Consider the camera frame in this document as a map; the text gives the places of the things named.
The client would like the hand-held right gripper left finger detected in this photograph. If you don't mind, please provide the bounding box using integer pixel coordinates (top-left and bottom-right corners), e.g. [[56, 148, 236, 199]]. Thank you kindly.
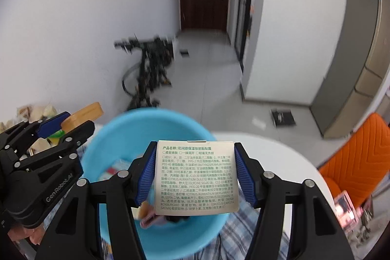
[[36, 141, 159, 260]]

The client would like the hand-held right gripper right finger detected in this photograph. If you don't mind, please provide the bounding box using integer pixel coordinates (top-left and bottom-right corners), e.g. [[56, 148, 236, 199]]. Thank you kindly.
[[234, 143, 357, 260]]

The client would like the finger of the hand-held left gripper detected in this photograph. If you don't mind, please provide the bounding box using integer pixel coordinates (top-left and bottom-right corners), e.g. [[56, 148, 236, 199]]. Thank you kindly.
[[0, 112, 72, 151], [15, 121, 96, 171]]

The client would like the small amber plastic box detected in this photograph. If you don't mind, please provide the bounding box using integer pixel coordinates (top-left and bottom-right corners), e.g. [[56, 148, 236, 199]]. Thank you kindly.
[[61, 102, 103, 134]]

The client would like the light blue tissue pack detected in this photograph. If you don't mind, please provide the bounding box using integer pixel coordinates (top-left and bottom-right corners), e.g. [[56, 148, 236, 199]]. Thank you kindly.
[[100, 158, 132, 180]]

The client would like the blue plastic basin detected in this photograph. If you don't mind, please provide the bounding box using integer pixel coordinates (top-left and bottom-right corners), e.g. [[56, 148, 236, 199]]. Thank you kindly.
[[82, 108, 230, 255]]

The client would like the cream square carton box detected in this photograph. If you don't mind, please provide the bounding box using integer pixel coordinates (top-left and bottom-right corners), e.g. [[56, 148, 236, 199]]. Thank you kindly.
[[154, 140, 240, 215]]

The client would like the person's left hand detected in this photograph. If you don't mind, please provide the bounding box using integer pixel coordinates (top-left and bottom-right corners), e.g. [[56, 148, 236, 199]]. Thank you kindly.
[[8, 222, 46, 245]]

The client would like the beige plush toy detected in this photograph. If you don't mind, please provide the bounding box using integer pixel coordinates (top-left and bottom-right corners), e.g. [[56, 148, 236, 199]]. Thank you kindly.
[[0, 104, 58, 131]]

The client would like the yellow bin with green rim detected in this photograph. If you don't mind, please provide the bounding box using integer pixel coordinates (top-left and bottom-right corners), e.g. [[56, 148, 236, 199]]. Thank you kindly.
[[49, 130, 66, 146]]

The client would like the blue plaid cloth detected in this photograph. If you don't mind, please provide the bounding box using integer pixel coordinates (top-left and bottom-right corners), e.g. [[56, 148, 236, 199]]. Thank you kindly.
[[39, 147, 294, 260]]

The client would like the black square floor object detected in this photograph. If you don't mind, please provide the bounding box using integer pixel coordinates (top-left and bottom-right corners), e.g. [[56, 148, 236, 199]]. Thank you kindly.
[[271, 108, 297, 128]]

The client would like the black bicycle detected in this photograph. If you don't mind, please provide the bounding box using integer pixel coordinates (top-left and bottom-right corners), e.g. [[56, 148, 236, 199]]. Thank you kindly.
[[114, 32, 179, 111]]

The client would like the pink transparent box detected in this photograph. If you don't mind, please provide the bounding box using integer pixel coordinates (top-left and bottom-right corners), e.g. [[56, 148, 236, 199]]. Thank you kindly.
[[333, 191, 358, 231]]

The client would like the orange quilted chair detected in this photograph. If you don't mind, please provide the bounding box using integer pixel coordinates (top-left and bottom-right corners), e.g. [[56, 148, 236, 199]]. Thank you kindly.
[[317, 112, 390, 219]]

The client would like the gold grey refrigerator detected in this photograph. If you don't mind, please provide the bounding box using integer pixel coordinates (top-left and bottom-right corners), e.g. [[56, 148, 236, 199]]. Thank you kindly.
[[309, 0, 390, 139]]

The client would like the black framed glass door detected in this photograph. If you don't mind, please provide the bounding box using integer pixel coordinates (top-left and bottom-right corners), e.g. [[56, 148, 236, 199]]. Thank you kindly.
[[234, 0, 258, 61]]

